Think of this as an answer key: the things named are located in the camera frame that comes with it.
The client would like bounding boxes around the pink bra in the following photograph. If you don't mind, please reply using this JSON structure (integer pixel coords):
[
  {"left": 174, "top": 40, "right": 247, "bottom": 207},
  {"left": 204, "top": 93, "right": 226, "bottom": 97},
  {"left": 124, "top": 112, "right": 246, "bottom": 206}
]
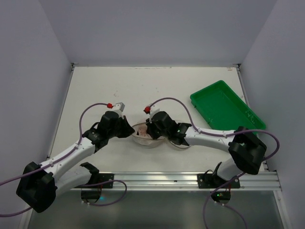
[{"left": 136, "top": 124, "right": 151, "bottom": 139}]

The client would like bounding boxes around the white mesh laundry bag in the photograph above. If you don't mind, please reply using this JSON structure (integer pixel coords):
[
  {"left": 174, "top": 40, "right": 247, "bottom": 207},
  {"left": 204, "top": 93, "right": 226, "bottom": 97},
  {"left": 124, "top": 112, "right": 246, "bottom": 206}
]
[{"left": 132, "top": 119, "right": 191, "bottom": 151}]

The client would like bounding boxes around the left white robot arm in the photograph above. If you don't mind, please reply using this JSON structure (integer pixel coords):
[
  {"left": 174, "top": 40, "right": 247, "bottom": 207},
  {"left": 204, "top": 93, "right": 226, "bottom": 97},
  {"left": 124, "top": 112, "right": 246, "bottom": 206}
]
[{"left": 16, "top": 111, "right": 134, "bottom": 213}]

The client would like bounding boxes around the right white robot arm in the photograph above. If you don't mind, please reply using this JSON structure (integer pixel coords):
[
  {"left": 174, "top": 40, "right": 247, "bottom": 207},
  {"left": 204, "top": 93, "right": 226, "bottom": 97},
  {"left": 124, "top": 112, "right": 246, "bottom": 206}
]
[{"left": 146, "top": 111, "right": 267, "bottom": 186}]

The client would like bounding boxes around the green plastic tray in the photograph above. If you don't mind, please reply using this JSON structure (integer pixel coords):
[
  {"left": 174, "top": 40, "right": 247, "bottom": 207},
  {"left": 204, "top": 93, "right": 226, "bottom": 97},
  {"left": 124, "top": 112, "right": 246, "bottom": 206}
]
[{"left": 190, "top": 80, "right": 266, "bottom": 130}]

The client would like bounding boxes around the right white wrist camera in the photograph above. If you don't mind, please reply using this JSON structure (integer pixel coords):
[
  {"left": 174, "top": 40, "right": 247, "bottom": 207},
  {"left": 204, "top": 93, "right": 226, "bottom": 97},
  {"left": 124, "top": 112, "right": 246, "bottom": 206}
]
[{"left": 143, "top": 105, "right": 160, "bottom": 117}]

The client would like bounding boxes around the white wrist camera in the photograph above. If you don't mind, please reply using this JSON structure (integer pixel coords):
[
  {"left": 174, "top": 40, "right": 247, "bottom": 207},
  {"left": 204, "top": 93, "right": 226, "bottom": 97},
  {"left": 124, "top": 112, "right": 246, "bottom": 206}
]
[
  {"left": 143, "top": 105, "right": 160, "bottom": 117},
  {"left": 112, "top": 102, "right": 125, "bottom": 115}
]

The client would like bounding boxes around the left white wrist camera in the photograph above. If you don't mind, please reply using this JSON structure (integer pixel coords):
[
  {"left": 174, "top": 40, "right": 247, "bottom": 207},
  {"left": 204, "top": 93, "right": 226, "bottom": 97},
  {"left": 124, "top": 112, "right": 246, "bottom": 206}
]
[{"left": 112, "top": 102, "right": 125, "bottom": 115}]

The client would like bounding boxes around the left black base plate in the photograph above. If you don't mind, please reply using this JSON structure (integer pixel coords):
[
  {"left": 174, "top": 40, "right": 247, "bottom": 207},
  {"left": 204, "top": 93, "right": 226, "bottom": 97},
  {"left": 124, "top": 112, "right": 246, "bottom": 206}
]
[{"left": 78, "top": 173, "right": 114, "bottom": 189}]

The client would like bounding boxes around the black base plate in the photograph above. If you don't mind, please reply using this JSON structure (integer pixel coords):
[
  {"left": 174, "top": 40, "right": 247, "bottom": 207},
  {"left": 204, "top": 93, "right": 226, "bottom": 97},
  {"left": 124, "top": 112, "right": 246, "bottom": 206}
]
[
  {"left": 78, "top": 173, "right": 114, "bottom": 189},
  {"left": 197, "top": 173, "right": 241, "bottom": 189}
]

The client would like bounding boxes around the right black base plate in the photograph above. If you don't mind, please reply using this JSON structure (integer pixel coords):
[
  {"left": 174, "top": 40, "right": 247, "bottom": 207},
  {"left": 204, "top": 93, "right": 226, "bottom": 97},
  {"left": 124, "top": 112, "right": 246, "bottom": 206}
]
[{"left": 197, "top": 173, "right": 241, "bottom": 189}]

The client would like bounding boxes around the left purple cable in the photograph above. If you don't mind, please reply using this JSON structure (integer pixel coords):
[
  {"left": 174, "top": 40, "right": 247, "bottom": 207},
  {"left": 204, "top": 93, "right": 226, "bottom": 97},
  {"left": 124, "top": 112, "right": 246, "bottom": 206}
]
[{"left": 0, "top": 102, "right": 112, "bottom": 218}]

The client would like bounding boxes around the aluminium mounting rail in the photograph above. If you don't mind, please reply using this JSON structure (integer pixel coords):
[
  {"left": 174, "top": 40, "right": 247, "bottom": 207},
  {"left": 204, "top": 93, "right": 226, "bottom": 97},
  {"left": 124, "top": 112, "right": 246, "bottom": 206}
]
[{"left": 71, "top": 169, "right": 282, "bottom": 192}]

